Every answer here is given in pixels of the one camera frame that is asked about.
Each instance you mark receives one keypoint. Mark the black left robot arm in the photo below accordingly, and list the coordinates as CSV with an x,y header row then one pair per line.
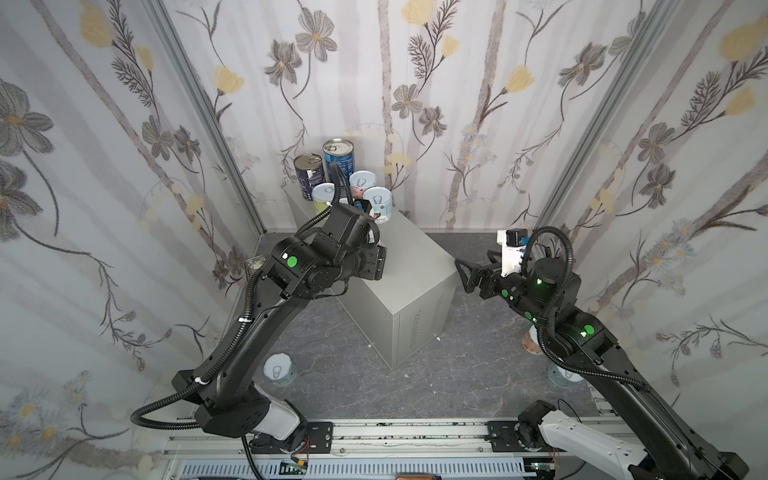
x,y
220,396

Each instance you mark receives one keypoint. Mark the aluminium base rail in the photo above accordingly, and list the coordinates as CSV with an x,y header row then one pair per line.
x,y
414,447

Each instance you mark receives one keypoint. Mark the white brown label can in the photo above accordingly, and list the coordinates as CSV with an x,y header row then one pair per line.
x,y
381,202

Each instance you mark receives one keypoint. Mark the pink label can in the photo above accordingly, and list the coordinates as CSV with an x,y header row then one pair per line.
x,y
360,181

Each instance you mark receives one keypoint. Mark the grey metal cabinet counter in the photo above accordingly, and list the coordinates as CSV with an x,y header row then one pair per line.
x,y
408,307

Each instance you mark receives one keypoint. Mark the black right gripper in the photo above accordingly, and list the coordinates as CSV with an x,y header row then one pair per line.
x,y
485,279

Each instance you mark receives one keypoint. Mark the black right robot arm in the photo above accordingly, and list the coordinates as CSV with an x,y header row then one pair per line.
x,y
533,273

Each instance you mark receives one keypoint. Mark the green label can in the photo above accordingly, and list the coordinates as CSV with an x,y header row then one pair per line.
x,y
322,196

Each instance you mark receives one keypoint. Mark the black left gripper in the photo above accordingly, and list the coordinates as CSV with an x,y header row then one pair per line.
x,y
372,261

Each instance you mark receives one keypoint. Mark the orange label can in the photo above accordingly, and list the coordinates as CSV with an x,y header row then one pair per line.
x,y
530,342

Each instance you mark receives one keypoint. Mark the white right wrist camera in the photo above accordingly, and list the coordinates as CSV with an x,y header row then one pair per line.
x,y
513,243

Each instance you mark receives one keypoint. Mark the dark navy tall can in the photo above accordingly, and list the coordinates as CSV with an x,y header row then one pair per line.
x,y
310,173

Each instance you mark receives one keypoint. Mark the blue label tall can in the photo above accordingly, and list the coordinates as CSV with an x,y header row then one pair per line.
x,y
341,152

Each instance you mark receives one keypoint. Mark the teal label can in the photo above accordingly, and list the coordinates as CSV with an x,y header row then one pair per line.
x,y
280,370

